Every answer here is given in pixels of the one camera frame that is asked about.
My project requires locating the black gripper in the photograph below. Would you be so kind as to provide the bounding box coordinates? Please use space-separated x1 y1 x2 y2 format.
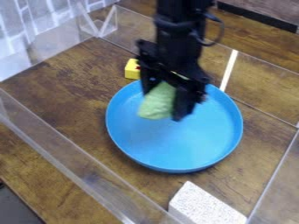
136 0 214 122

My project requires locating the green bumpy gourd toy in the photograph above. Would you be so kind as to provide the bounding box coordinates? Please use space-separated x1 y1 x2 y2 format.
138 82 175 120

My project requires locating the blue round tray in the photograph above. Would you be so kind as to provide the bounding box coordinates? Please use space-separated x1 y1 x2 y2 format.
106 80 243 173

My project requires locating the yellow rectangular block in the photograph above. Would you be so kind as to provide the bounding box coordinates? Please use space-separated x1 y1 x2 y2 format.
126 59 140 80

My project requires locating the white sheer curtain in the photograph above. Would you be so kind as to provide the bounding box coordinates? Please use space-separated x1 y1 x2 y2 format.
0 0 99 81

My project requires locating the white speckled foam block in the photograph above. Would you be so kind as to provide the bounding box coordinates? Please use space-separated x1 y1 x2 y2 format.
168 181 247 224

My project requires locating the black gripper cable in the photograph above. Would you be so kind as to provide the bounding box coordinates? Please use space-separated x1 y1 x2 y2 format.
194 10 227 47

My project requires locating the clear acrylic enclosure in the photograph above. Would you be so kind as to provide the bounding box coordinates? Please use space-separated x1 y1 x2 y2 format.
0 0 299 224

